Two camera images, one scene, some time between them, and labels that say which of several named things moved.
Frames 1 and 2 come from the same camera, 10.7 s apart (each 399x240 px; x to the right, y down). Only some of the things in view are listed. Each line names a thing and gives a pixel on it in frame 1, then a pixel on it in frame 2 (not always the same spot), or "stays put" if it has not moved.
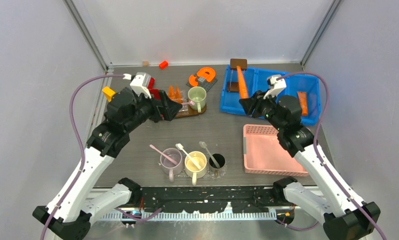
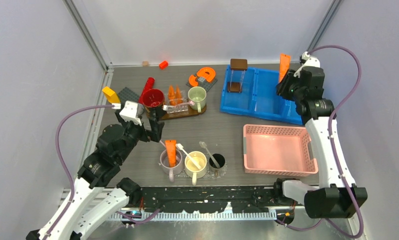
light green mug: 197,94 stays put
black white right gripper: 256,101 to 290,76
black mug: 220,160 stays put
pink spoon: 171,160 to 163,144
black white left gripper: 165,109 to 154,134
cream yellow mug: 192,170 stays put
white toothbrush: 180,146 stays put
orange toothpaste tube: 178,95 stays put
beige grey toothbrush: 204,145 stays put
